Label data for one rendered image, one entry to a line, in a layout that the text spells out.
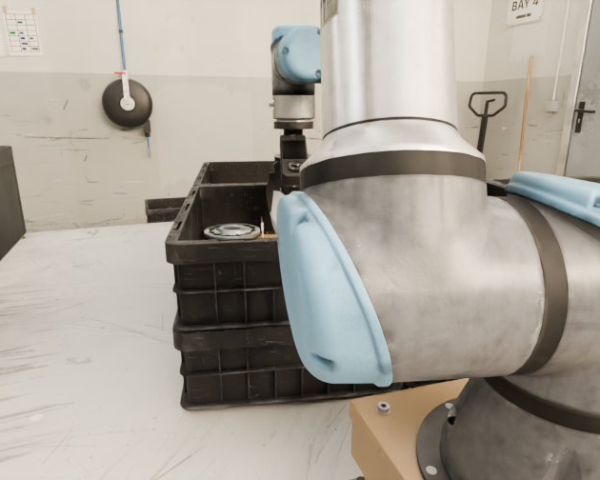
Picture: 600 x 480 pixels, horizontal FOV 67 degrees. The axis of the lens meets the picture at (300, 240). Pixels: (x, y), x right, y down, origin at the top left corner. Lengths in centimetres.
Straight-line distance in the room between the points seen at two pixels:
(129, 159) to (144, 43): 90
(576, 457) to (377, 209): 21
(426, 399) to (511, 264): 25
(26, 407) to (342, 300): 56
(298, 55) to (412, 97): 42
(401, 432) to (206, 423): 27
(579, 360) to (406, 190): 15
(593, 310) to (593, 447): 10
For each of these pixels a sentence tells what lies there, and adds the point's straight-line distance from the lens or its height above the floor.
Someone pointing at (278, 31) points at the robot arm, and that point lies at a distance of 81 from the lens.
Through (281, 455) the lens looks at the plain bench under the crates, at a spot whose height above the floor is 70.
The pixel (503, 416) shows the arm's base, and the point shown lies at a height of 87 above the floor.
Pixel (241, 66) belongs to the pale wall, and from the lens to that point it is 406.
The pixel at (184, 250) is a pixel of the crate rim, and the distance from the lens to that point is 52.
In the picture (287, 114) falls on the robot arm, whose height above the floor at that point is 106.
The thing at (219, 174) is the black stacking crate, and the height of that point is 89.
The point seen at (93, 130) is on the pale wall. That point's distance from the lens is 399.
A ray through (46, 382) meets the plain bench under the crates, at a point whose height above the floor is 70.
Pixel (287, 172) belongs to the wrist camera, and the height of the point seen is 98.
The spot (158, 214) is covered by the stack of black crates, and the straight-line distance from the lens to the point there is 234.
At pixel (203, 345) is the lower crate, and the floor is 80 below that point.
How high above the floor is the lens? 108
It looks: 16 degrees down
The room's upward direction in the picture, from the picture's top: straight up
